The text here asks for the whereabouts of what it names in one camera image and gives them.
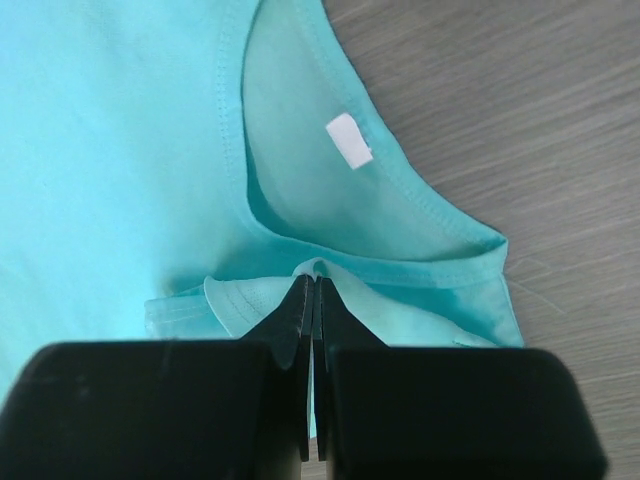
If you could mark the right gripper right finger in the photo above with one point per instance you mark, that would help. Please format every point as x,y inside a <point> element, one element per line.
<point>387,412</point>

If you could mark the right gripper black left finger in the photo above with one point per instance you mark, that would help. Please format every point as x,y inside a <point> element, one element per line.
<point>171,409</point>

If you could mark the teal t shirt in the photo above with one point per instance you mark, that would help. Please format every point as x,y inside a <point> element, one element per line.
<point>168,168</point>

